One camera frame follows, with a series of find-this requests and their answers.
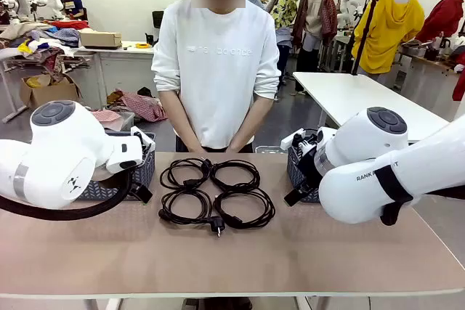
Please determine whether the person's left hand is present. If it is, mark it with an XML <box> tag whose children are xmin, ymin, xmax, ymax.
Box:
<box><xmin>222</xmin><ymin>141</ymin><xmax>243</xmax><ymax>155</ymax></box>

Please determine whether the white empty table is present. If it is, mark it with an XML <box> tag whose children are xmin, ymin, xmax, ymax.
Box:
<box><xmin>291</xmin><ymin>70</ymin><xmax>450</xmax><ymax>144</ymax></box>

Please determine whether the black braided cable sleeve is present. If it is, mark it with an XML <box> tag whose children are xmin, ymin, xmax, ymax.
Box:
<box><xmin>0</xmin><ymin>170</ymin><xmax>134</xmax><ymax>222</ymax></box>

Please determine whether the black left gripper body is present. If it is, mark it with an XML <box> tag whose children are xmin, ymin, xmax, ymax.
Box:
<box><xmin>139</xmin><ymin>142</ymin><xmax>156</xmax><ymax>168</ymax></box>

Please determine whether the person in blue shirt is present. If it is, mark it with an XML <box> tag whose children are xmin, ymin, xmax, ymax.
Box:
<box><xmin>57</xmin><ymin>0</ymin><xmax>86</xmax><ymax>20</ymax></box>

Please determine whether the black strap on arm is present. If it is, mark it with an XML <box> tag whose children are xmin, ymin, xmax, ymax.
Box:
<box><xmin>373</xmin><ymin>162</ymin><xmax>416</xmax><ymax>227</ymax></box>

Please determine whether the clear plastic bin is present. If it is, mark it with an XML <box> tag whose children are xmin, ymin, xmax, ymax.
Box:
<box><xmin>103</xmin><ymin>110</ymin><xmax>136</xmax><ymax>133</ymax></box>

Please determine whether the mannequin with yellow hoodie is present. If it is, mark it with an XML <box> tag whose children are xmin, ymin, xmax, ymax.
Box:
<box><xmin>351</xmin><ymin>0</ymin><xmax>426</xmax><ymax>76</ymax></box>

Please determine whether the grey-blue perforated plastic basket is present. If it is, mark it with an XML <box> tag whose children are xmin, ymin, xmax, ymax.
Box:
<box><xmin>77</xmin><ymin>130</ymin><xmax>158</xmax><ymax>203</ymax></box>
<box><xmin>286</xmin><ymin>142</ymin><xmax>328</xmax><ymax>205</ymax></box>

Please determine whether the flat cardboard box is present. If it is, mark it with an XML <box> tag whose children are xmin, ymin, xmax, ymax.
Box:
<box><xmin>78</xmin><ymin>30</ymin><xmax>123</xmax><ymax>50</ymax></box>

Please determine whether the red plaid clothes heap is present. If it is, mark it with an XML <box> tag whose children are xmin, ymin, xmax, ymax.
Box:
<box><xmin>106</xmin><ymin>86</ymin><xmax>170</xmax><ymax>123</ymax></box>

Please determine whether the person in white sweatshirt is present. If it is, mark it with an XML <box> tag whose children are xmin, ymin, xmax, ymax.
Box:
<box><xmin>150</xmin><ymin>0</ymin><xmax>283</xmax><ymax>154</ymax></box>

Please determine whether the person's left forearm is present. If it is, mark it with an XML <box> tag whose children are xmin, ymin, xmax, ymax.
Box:
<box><xmin>227</xmin><ymin>91</ymin><xmax>274</xmax><ymax>152</ymax></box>

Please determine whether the white worktable with clothes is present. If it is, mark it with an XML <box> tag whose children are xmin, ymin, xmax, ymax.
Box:
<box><xmin>0</xmin><ymin>40</ymin><xmax>158</xmax><ymax>124</ymax></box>

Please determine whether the black power cord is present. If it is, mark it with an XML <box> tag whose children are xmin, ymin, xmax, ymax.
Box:
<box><xmin>158</xmin><ymin>188</ymin><xmax>227</xmax><ymax>239</ymax></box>
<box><xmin>159</xmin><ymin>157</ymin><xmax>214</xmax><ymax>190</ymax></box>

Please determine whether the pile of colourful clothes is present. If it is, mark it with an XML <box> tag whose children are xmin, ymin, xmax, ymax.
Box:
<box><xmin>0</xmin><ymin>19</ymin><xmax>92</xmax><ymax>70</ymax></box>

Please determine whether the person's right hand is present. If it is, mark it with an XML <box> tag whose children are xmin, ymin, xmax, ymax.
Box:
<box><xmin>186</xmin><ymin>141</ymin><xmax>209</xmax><ymax>155</ymax></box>

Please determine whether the mannequin with brown scarf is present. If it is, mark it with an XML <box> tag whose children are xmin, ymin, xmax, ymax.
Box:
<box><xmin>291</xmin><ymin>0</ymin><xmax>339</xmax><ymax>73</ymax></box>

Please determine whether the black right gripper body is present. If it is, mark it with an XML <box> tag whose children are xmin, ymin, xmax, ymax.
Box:
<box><xmin>294</xmin><ymin>134</ymin><xmax>323</xmax><ymax>189</ymax></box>

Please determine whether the black pole stand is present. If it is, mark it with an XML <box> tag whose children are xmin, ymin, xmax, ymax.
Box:
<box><xmin>349</xmin><ymin>0</ymin><xmax>381</xmax><ymax>77</ymax></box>

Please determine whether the black office chair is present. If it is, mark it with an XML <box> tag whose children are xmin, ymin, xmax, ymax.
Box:
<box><xmin>151</xmin><ymin>9</ymin><xmax>165</xmax><ymax>30</ymax></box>

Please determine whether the open cardboard box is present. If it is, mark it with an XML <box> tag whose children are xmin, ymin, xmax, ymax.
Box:
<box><xmin>19</xmin><ymin>73</ymin><xmax>83</xmax><ymax>110</ymax></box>

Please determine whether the mannequin with red garment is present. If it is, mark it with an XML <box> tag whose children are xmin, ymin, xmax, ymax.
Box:
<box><xmin>415</xmin><ymin>0</ymin><xmax>465</xmax><ymax>44</ymax></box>

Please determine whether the cluttered white worktable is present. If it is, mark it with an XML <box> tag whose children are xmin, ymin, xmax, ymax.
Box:
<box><xmin>397</xmin><ymin>38</ymin><xmax>465</xmax><ymax>102</ymax></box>

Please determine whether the person's right forearm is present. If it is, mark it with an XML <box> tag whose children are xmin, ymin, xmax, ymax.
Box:
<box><xmin>158</xmin><ymin>89</ymin><xmax>200</xmax><ymax>152</ymax></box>

